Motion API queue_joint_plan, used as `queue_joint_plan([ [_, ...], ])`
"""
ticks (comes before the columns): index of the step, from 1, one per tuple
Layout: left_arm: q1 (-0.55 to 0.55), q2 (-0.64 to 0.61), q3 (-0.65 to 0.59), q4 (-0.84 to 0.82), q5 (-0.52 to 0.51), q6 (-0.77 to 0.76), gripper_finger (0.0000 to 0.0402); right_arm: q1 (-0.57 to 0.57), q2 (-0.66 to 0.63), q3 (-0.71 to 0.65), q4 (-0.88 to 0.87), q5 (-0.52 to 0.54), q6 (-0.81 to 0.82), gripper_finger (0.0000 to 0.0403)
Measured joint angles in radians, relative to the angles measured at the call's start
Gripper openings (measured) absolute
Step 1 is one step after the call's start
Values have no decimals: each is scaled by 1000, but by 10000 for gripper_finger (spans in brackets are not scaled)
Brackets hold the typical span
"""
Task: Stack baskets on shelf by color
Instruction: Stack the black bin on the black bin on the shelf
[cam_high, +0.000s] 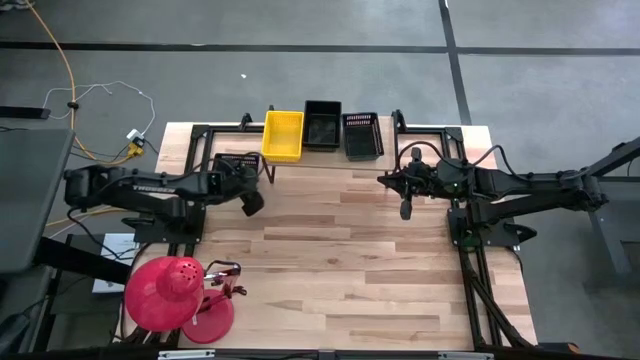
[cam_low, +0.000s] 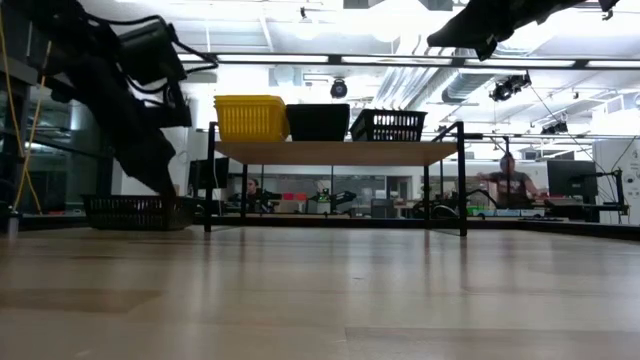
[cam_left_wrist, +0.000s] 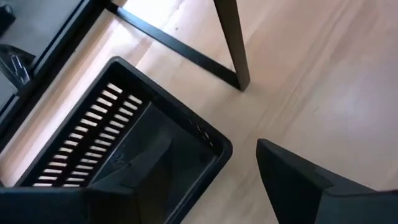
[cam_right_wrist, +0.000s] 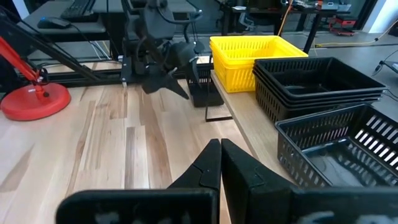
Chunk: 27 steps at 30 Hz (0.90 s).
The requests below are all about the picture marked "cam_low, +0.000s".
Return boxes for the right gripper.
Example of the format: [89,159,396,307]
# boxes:
[428,0,591,49]

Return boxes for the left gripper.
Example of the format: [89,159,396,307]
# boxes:
[84,82,180,197]

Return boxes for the black plastic slotted basket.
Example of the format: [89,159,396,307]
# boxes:
[81,193,199,232]
[348,108,429,143]
[284,103,352,143]

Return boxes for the wooden shelf black metal legs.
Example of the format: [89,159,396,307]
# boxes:
[202,119,469,237]

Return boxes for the black computer monitor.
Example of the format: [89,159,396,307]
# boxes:
[545,158,600,205]
[188,157,230,199]

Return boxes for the person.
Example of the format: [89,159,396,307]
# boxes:
[474,152,549,209]
[243,178,266,214]

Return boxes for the grey storage box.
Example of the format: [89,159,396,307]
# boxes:
[369,198,396,219]

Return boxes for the background work table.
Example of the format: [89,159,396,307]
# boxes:
[469,202,631,224]

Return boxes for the white cabinet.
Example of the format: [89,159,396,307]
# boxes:
[592,138,640,226]

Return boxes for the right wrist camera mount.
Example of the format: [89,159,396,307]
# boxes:
[473,35,500,63]

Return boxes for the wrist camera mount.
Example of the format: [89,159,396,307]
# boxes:
[473,35,500,63]
[149,82,194,129]

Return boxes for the silver ventilation duct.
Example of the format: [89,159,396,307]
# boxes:
[439,69,501,105]

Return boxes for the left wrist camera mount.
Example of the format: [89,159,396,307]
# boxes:
[149,82,194,129]

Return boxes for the yellow cable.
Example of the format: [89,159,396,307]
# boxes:
[0,9,54,214]

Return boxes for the black aluminium table frame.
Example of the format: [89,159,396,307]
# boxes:
[0,212,640,242]

